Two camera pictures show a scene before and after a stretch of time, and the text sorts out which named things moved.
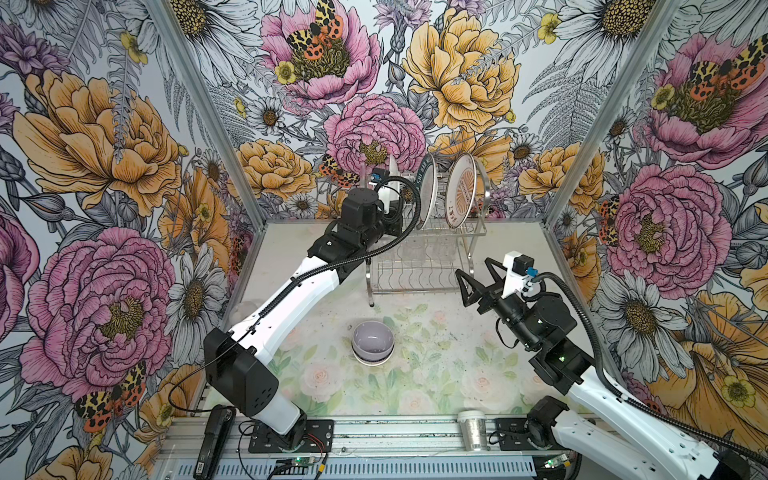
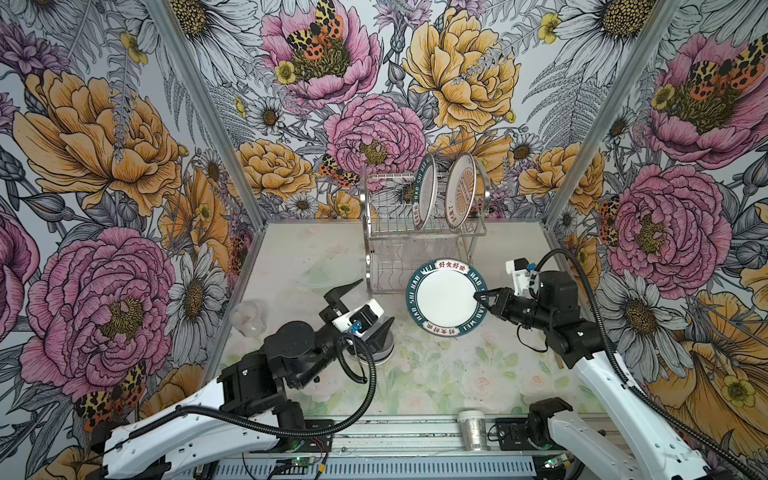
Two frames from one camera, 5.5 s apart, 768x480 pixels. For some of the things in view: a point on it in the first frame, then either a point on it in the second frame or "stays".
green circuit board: [303, 461] stays
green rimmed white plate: [391, 191] -> [440, 297]
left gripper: [396, 214] -> [336, 306]
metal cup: [473, 429] stays
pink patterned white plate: [461, 190] stays
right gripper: [479, 289] -> [505, 296]
